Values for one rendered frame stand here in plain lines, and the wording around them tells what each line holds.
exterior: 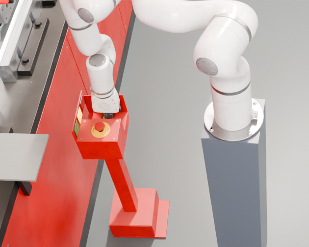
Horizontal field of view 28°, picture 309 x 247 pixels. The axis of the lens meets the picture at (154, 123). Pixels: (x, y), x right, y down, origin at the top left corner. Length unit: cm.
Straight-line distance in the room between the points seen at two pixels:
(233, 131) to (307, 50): 168
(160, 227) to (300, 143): 82
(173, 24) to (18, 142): 69
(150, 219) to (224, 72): 132
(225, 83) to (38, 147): 67
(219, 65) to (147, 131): 167
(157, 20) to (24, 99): 82
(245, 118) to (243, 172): 23
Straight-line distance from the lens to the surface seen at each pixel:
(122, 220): 285
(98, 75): 215
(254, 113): 194
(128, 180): 268
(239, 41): 165
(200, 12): 172
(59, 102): 254
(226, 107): 185
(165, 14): 172
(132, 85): 347
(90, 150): 234
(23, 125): 230
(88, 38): 203
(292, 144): 314
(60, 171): 257
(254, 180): 210
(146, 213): 284
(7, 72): 242
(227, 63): 162
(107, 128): 231
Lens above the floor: 257
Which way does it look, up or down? 52 degrees down
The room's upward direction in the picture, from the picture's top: 14 degrees counter-clockwise
